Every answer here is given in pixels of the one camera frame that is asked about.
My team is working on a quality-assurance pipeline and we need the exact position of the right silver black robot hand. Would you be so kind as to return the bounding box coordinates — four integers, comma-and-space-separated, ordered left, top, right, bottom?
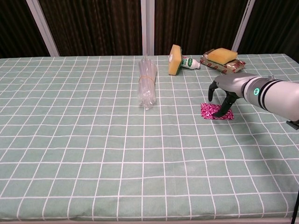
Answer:
208, 72, 256, 118

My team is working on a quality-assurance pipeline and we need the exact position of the pink patterned packet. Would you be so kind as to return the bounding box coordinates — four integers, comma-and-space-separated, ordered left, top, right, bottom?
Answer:
200, 102, 235, 120

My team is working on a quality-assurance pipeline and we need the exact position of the plain yellow sponge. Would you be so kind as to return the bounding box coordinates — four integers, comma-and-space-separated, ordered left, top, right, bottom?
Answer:
207, 48, 239, 65

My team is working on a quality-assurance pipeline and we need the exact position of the white bottle with green label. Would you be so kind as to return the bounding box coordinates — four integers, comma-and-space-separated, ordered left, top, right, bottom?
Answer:
180, 56, 202, 70

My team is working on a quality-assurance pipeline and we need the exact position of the yellow sponge with green pad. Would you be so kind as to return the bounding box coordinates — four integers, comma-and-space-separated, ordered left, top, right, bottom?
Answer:
168, 44, 184, 76

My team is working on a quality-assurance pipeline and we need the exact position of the dark brown curtain panel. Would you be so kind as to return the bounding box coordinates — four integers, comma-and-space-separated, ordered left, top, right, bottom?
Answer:
0, 0, 51, 59
154, 0, 249, 56
238, 0, 299, 62
38, 0, 142, 57

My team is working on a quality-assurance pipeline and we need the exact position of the yellow rubber band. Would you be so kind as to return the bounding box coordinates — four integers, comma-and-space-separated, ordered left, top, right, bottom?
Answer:
139, 74, 157, 82

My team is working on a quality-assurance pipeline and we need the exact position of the mint green grid tablecloth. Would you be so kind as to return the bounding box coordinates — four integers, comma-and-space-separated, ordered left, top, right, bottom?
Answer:
0, 54, 299, 222

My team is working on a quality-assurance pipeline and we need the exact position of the white frame post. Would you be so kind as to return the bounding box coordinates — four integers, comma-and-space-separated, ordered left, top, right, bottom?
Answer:
25, 0, 60, 57
231, 0, 256, 52
140, 0, 156, 56

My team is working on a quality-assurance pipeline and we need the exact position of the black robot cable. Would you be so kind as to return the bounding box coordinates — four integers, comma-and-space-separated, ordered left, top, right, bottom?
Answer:
290, 184, 299, 224

